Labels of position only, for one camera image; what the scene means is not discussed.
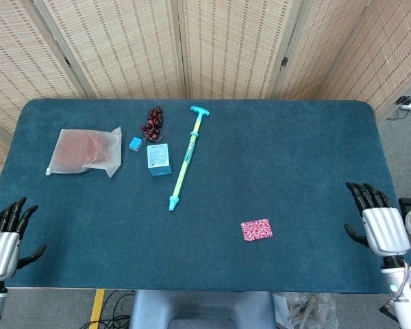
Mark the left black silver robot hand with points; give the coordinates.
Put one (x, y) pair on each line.
(1, 255)

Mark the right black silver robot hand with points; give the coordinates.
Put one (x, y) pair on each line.
(385, 231)

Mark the red patterned square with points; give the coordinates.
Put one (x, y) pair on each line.
(257, 230)

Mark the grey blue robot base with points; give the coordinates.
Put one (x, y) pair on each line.
(202, 308)

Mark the green and blue water squirter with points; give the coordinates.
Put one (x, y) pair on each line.
(186, 161)

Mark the yellow floor tape strip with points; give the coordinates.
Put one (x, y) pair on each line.
(96, 308)

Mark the clear plastic bag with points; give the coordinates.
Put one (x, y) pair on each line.
(305, 310)

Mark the teal felt table cover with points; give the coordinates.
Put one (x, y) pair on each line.
(294, 154)

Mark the translucent bag with red contents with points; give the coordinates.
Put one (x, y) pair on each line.
(78, 152)

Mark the small blue white eraser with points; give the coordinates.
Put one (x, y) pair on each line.
(135, 144)

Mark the light blue carton box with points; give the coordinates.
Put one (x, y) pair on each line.
(157, 157)

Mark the metal screen hinge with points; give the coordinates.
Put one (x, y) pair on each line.
(67, 61)
(284, 61)

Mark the dark red grape bunch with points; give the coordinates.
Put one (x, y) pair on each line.
(153, 125)

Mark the bamboo folding screen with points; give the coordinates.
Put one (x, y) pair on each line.
(123, 51)

